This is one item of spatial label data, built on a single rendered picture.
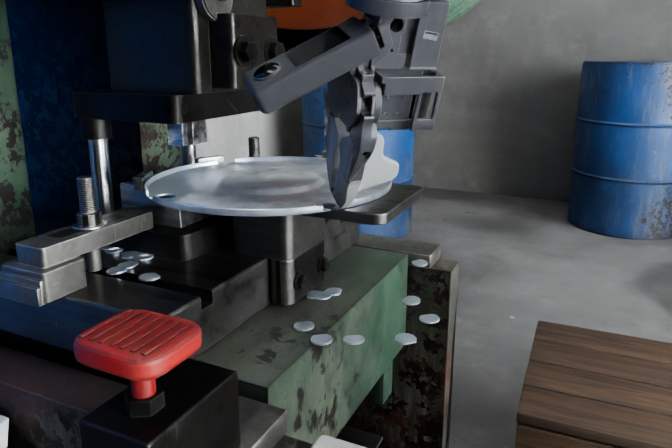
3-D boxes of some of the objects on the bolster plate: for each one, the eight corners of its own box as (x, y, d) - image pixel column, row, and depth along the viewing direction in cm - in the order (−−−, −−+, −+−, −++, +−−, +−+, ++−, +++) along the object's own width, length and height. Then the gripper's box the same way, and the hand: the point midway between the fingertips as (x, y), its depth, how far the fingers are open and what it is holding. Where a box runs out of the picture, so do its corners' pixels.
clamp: (163, 252, 69) (157, 166, 66) (39, 307, 54) (24, 200, 52) (125, 245, 71) (117, 162, 69) (-4, 296, 57) (-20, 193, 54)
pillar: (118, 216, 73) (108, 103, 69) (105, 221, 71) (93, 105, 67) (105, 214, 74) (94, 102, 70) (91, 219, 72) (79, 104, 68)
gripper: (468, 8, 47) (417, 224, 58) (416, -19, 54) (379, 178, 65) (371, 5, 44) (337, 234, 55) (330, -24, 51) (306, 184, 62)
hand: (336, 196), depth 58 cm, fingers closed
